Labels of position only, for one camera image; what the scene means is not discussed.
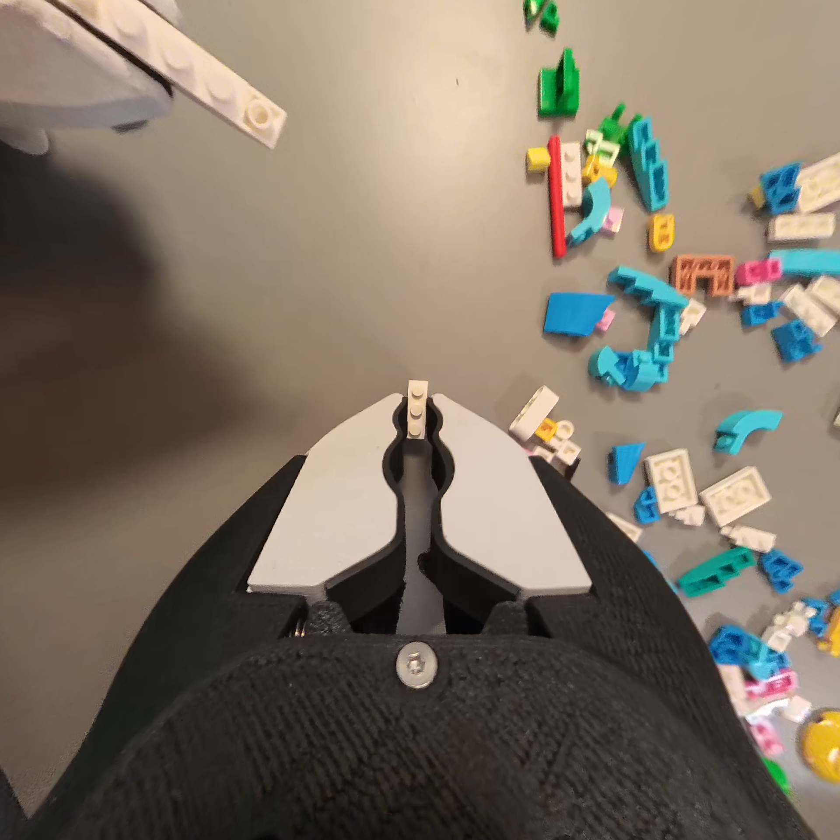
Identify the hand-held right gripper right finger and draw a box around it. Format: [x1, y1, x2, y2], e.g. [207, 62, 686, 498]
[430, 392, 593, 601]

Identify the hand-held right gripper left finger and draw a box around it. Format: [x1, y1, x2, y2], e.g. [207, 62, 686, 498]
[247, 392, 408, 601]

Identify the long white lego plate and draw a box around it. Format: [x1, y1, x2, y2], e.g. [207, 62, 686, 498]
[56, 0, 287, 150]

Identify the short white lego plate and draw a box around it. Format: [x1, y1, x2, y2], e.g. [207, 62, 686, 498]
[406, 379, 431, 439]

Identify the pile of loose lego pieces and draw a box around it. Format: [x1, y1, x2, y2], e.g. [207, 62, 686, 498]
[508, 0, 840, 805]

